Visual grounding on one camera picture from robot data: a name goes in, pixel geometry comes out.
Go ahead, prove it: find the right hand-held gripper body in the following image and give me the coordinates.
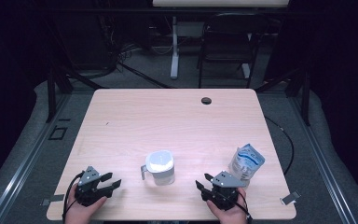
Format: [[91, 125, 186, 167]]
[[200, 170, 248, 211]]

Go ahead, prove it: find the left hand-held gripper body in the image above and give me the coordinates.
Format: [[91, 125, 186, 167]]
[[74, 165, 113, 207]]

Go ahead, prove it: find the white and blue pouch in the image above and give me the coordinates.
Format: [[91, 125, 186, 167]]
[[228, 143, 266, 182]]

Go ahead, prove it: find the white lidded container with handle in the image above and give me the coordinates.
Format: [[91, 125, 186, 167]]
[[140, 149, 176, 187]]

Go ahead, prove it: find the person's right hand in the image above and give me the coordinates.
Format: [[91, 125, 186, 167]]
[[206, 187, 250, 224]]

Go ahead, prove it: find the person's left hand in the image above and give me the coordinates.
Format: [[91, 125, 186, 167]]
[[64, 185, 108, 224]]

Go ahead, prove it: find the grey tape piece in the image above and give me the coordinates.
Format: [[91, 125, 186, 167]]
[[40, 193, 65, 207], [280, 190, 302, 206]]

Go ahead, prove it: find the black tape square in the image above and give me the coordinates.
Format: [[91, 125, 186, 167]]
[[48, 125, 68, 141]]

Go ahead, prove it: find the black metal stand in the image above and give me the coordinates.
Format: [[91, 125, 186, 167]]
[[44, 60, 107, 124], [255, 66, 312, 127]]

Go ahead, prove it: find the white desk leg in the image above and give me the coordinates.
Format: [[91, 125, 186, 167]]
[[170, 16, 180, 80], [241, 32, 252, 79]]

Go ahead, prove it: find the black folding chair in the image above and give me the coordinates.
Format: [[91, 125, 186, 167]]
[[197, 12, 270, 90]]

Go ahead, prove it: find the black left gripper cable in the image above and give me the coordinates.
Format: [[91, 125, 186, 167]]
[[62, 171, 86, 223]]

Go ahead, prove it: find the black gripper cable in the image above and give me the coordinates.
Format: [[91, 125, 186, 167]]
[[227, 191, 254, 224], [62, 171, 86, 223]]

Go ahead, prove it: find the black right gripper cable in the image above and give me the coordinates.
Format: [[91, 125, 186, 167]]
[[227, 191, 254, 224]]

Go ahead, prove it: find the metal floor rail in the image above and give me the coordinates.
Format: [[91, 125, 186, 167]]
[[287, 92, 358, 224], [0, 92, 73, 224]]

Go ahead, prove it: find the thin black floor cable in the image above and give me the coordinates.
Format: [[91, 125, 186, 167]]
[[264, 115, 295, 177]]

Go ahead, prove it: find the bundle of floor cables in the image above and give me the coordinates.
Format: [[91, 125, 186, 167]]
[[105, 15, 172, 90]]

